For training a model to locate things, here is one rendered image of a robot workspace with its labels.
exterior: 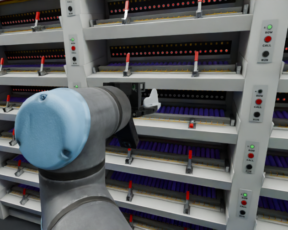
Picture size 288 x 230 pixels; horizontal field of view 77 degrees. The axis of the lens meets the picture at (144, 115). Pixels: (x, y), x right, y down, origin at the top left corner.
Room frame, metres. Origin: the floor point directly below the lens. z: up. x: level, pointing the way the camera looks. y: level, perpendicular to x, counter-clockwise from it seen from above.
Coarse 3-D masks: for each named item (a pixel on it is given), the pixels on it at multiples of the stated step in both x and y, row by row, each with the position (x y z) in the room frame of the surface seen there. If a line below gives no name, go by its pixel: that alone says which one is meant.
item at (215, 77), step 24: (120, 48) 0.91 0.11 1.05; (144, 48) 0.88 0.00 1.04; (168, 48) 0.85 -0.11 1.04; (192, 48) 0.82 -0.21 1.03; (216, 48) 0.79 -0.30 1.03; (96, 72) 0.82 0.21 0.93; (120, 72) 0.79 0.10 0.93; (144, 72) 0.76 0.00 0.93; (168, 72) 0.73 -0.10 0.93; (192, 72) 0.66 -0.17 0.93; (216, 72) 0.67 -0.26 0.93; (240, 72) 0.67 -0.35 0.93
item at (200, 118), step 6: (150, 114) 0.75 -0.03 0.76; (156, 114) 0.74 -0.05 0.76; (162, 114) 0.74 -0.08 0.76; (168, 114) 0.73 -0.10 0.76; (174, 114) 0.73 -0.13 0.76; (162, 120) 0.72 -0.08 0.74; (168, 120) 0.71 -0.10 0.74; (198, 120) 0.69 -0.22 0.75; (204, 120) 0.69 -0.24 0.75; (210, 120) 0.68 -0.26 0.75; (216, 120) 0.67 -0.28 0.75; (222, 120) 0.66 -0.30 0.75; (228, 120) 0.66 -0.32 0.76
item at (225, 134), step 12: (144, 120) 0.75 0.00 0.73; (156, 120) 0.74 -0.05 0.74; (144, 132) 0.72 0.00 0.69; (156, 132) 0.70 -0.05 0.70; (168, 132) 0.68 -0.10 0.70; (180, 132) 0.67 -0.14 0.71; (192, 132) 0.65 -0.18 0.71; (204, 132) 0.64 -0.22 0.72; (216, 132) 0.62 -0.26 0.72; (228, 132) 0.62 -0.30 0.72
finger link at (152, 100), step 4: (152, 92) 0.48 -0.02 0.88; (156, 92) 0.49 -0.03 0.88; (152, 96) 0.48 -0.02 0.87; (156, 96) 0.49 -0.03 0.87; (144, 100) 0.45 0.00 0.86; (148, 100) 0.46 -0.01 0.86; (152, 100) 0.48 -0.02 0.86; (156, 100) 0.49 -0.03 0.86; (144, 104) 0.45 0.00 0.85; (148, 104) 0.46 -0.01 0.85; (152, 104) 0.47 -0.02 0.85; (156, 104) 0.49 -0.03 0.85; (160, 104) 0.51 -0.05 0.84
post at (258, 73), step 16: (256, 0) 0.60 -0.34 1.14; (272, 0) 0.59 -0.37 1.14; (256, 16) 0.60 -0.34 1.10; (272, 16) 0.59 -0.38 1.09; (240, 32) 0.78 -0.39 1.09; (256, 32) 0.60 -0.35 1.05; (240, 48) 0.74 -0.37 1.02; (256, 48) 0.60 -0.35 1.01; (256, 64) 0.59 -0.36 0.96; (272, 64) 0.58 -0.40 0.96; (256, 80) 0.59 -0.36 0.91; (272, 80) 0.58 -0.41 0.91; (240, 96) 0.64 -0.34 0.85; (272, 96) 0.58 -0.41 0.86; (240, 112) 0.61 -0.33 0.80; (272, 112) 0.58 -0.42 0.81; (240, 128) 0.60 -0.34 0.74; (256, 128) 0.59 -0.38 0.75; (240, 144) 0.60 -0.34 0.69; (240, 160) 0.60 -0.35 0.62; (256, 160) 0.58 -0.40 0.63; (240, 176) 0.60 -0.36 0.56; (256, 176) 0.58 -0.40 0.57; (256, 192) 0.58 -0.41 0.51; (256, 208) 0.58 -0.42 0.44; (240, 224) 0.59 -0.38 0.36
